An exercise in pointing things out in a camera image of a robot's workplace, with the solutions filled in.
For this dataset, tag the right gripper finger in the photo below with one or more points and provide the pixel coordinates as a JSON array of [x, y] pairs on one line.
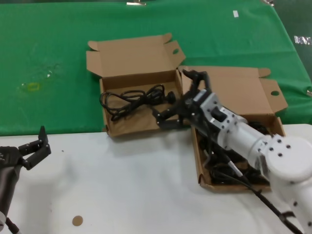
[[170, 120], [203, 76]]

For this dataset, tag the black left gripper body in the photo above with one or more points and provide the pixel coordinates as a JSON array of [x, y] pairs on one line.
[[9, 165]]

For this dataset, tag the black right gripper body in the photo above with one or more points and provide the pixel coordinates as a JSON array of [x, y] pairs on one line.
[[186, 107]]

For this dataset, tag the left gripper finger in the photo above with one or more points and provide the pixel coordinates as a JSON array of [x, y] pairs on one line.
[[39, 152]]

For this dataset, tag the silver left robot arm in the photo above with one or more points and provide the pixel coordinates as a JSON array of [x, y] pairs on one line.
[[2, 218]]

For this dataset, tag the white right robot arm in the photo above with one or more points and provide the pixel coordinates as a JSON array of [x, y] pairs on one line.
[[280, 158]]

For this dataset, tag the open brown cardboard box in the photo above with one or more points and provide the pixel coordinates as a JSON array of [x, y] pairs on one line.
[[239, 87], [136, 61]]

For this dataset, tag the white tape label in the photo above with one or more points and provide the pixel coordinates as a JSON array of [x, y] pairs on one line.
[[235, 13]]

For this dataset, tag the round brown cardboard disc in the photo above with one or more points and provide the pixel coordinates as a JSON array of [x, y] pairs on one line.
[[77, 220]]

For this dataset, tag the clear tape scraps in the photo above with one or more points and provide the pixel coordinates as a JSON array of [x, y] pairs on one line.
[[50, 72]]

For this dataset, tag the metal cloth clip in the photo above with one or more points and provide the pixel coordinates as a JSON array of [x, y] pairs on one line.
[[136, 3], [268, 1], [309, 92]]

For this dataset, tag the green table cloth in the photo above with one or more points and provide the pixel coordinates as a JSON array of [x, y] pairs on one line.
[[48, 36]]

